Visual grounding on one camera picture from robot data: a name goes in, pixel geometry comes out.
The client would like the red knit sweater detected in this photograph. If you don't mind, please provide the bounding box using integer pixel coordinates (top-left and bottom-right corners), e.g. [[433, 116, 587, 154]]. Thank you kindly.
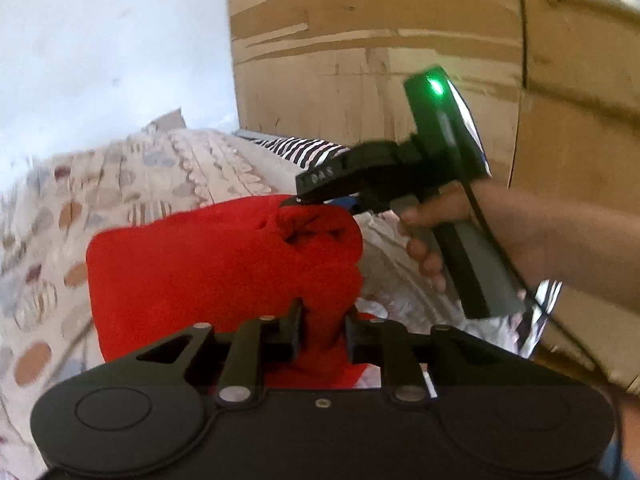
[[86, 195, 364, 389]]

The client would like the person's right forearm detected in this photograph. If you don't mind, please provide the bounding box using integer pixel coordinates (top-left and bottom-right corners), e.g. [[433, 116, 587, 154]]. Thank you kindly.
[[522, 200, 639, 313]]

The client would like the person's right hand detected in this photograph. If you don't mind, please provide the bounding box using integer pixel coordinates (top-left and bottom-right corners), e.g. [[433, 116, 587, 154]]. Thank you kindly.
[[397, 179, 554, 294]]

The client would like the black white striped bedsheet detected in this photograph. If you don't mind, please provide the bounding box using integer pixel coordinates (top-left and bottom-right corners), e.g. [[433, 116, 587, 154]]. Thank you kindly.
[[252, 136, 348, 170]]

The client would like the brown wooden wardrobe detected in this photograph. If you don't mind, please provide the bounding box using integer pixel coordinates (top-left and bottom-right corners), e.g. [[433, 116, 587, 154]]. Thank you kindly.
[[230, 0, 639, 387]]

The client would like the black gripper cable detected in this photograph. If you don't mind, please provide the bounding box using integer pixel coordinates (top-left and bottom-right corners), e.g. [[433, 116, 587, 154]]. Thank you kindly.
[[462, 176, 626, 441]]

